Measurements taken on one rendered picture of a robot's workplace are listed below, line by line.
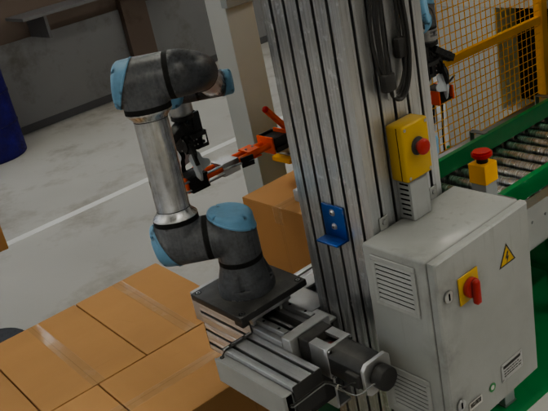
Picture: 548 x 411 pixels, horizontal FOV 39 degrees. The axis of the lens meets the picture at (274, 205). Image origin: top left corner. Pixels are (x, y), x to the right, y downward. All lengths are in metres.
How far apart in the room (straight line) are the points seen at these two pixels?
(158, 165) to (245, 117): 1.92
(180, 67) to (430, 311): 0.79
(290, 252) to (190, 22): 6.61
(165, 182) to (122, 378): 1.03
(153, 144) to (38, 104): 6.47
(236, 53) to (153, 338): 1.45
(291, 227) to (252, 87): 1.23
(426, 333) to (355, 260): 0.27
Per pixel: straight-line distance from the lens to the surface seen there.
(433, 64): 2.75
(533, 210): 3.30
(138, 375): 2.76
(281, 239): 2.77
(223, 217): 1.93
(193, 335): 2.88
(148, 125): 1.89
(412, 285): 1.70
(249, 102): 3.77
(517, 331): 1.97
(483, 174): 2.66
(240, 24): 3.71
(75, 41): 8.47
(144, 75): 1.85
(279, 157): 2.82
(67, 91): 8.46
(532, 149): 3.97
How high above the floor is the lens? 2.04
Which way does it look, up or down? 24 degrees down
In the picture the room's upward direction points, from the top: 12 degrees counter-clockwise
